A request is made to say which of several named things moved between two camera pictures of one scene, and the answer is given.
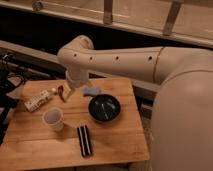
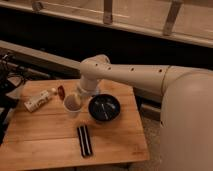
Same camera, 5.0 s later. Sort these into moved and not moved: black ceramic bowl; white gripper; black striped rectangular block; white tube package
Moved: white gripper
Not moved: white tube package; black ceramic bowl; black striped rectangular block
